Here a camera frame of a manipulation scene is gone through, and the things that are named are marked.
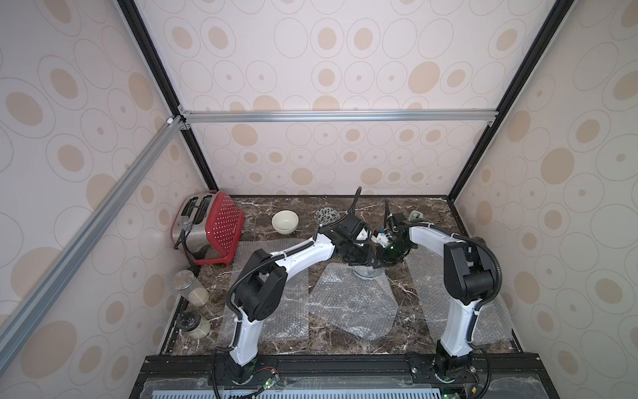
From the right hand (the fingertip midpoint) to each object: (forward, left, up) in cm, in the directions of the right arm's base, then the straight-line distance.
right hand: (385, 264), depth 96 cm
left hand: (-6, +4, +12) cm, 14 cm away
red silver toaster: (+2, +65, +18) cm, 67 cm away
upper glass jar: (-15, +70, +3) cm, 71 cm away
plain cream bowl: (+18, +42, +2) cm, 46 cm away
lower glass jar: (-29, +60, +10) cm, 68 cm away
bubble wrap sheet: (-20, -33, -2) cm, 39 cm away
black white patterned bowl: (+22, +24, +2) cm, 33 cm away
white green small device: (+22, -14, +4) cm, 26 cm away
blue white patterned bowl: (-6, +7, +4) cm, 10 cm away
